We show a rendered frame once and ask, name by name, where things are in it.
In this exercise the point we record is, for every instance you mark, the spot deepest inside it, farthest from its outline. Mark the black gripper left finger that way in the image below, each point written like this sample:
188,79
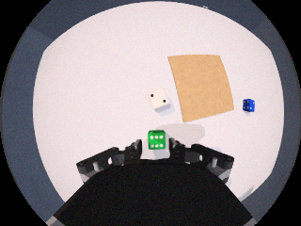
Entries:
99,161

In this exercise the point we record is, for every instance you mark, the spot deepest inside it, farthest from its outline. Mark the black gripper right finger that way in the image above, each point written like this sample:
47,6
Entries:
218,163

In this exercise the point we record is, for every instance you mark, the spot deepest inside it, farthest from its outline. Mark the tan flat mat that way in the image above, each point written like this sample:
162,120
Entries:
202,85

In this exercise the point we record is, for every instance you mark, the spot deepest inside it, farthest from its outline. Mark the white die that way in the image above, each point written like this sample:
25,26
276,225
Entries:
158,98

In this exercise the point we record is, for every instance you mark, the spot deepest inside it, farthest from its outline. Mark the green die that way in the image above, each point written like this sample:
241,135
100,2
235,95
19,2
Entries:
156,139

